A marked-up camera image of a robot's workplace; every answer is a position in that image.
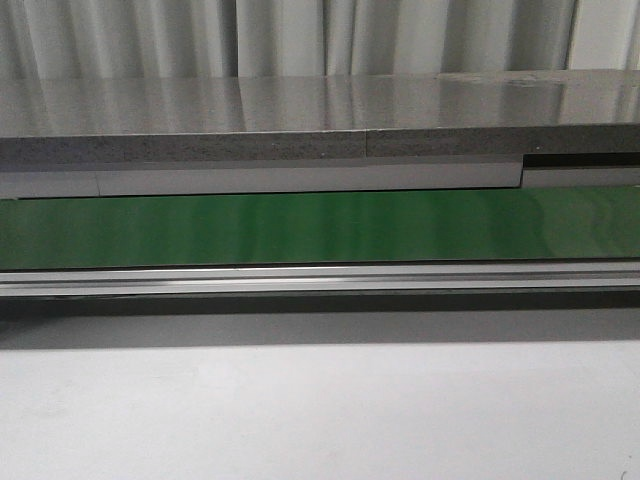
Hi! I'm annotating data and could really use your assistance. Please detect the aluminium conveyor front rail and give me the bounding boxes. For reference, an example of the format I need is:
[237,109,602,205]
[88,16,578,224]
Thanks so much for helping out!
[1,259,639,298]

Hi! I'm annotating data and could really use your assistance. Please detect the white pleated curtain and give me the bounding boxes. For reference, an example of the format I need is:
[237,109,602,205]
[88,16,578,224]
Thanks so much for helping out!
[1,1,639,79]

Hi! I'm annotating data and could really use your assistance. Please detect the grey panel under counter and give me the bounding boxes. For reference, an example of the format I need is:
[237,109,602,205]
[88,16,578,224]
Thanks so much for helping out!
[1,152,639,199]

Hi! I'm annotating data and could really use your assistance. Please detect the green conveyor belt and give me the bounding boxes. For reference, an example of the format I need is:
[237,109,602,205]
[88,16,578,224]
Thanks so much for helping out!
[1,186,639,270]

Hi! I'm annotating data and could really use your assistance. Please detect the dark granite counter slab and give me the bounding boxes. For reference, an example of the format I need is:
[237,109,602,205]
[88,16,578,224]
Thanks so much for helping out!
[1,70,639,171]

